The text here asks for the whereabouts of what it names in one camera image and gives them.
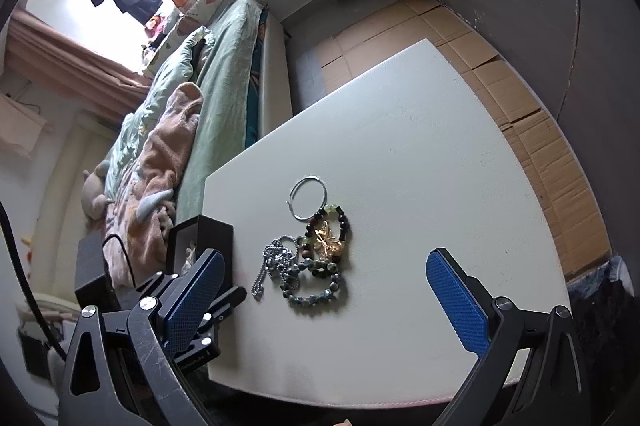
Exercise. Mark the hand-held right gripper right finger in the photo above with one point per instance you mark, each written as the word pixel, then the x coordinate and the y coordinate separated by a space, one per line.
pixel 457 301

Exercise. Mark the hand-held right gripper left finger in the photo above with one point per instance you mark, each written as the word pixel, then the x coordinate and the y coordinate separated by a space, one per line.
pixel 192 301

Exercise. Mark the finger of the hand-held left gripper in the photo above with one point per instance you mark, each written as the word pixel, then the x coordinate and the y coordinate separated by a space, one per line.
pixel 225 303
pixel 152 285

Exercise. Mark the black jewelry box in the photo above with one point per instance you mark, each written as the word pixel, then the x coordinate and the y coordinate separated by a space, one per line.
pixel 210 233

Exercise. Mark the silver bangle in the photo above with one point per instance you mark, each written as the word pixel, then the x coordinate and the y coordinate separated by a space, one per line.
pixel 298 211

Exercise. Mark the gold butterfly ornament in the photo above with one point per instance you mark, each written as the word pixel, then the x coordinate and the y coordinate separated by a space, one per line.
pixel 327 242

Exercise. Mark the grey plush toy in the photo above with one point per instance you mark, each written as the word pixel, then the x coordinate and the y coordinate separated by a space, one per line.
pixel 94 196

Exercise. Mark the pink fleece blanket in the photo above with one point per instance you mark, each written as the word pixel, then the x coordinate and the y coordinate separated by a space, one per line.
pixel 160 156

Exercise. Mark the dark patterned cloth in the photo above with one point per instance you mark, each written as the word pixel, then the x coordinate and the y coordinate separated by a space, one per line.
pixel 600 301

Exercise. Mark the beige towel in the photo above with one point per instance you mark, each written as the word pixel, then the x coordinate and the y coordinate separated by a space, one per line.
pixel 20 126

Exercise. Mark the cardboard floor sheets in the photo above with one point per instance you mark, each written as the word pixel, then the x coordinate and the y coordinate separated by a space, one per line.
pixel 540 141

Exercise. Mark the bed with green sheet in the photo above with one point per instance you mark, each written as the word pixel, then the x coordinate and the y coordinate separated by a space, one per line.
pixel 227 106

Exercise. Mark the green floral quilt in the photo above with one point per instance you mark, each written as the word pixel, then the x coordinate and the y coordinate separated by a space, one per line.
pixel 167 73

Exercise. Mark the pink plush toy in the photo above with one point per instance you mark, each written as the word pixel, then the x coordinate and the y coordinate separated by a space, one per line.
pixel 155 26

